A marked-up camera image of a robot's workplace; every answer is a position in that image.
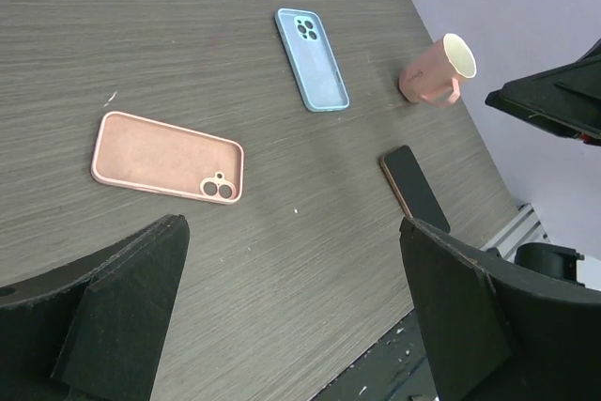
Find pink mug on table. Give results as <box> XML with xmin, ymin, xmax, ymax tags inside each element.
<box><xmin>398</xmin><ymin>33</ymin><xmax>477</xmax><ymax>107</ymax></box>

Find pink phone case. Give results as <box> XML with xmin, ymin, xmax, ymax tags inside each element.
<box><xmin>90</xmin><ymin>111</ymin><xmax>244</xmax><ymax>205</ymax></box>

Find black phone gold edge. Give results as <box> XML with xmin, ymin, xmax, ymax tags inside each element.
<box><xmin>379</xmin><ymin>146</ymin><xmax>451</xmax><ymax>234</ymax></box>

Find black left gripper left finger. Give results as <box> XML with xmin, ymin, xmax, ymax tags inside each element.
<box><xmin>1</xmin><ymin>215</ymin><xmax>190</xmax><ymax>400</ymax></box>

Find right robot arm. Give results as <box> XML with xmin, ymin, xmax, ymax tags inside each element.
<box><xmin>485</xmin><ymin>44</ymin><xmax>600</xmax><ymax>289</ymax></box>

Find light blue phone case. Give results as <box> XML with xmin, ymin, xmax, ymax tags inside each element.
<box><xmin>274</xmin><ymin>8</ymin><xmax>350</xmax><ymax>113</ymax></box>

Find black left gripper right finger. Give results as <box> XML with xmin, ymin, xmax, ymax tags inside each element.
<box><xmin>400</xmin><ymin>218</ymin><xmax>600</xmax><ymax>400</ymax></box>

